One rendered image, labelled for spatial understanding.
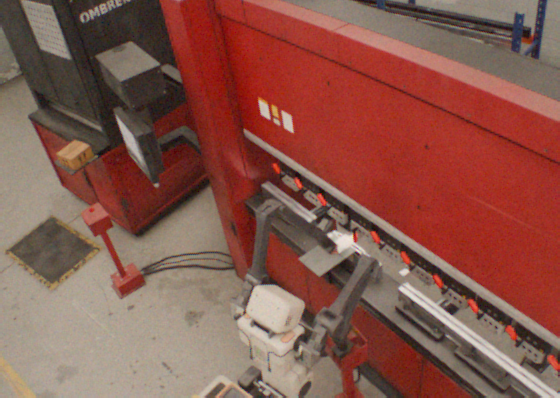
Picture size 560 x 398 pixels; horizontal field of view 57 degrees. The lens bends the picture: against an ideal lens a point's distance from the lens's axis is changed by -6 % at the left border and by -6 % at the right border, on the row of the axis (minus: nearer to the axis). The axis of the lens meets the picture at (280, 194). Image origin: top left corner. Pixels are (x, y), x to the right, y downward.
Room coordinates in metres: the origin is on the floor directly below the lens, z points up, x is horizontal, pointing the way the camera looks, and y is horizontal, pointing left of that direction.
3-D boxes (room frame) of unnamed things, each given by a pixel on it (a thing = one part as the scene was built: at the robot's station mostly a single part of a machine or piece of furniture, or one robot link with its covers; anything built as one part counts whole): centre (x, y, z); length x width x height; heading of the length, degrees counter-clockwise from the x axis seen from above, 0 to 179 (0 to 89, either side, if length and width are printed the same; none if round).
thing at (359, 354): (1.65, -0.19, 0.75); 0.20 x 0.16 x 0.18; 22
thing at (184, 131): (3.14, 0.58, 1.17); 0.40 x 0.24 x 0.07; 31
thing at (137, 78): (2.99, 0.74, 1.53); 0.51 x 0.25 x 0.85; 27
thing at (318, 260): (2.08, -0.19, 1.00); 0.26 x 0.18 x 0.01; 121
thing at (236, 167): (3.09, 0.03, 1.15); 0.85 x 0.25 x 2.30; 121
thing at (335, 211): (2.18, -0.30, 1.26); 0.15 x 0.09 x 0.17; 31
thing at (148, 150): (2.91, 0.80, 1.42); 0.45 x 0.12 x 0.36; 27
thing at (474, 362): (1.27, -0.78, 0.89); 0.30 x 0.05 x 0.03; 31
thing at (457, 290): (1.49, -0.71, 1.26); 0.15 x 0.09 x 0.17; 31
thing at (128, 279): (3.08, 1.36, 0.41); 0.25 x 0.20 x 0.83; 121
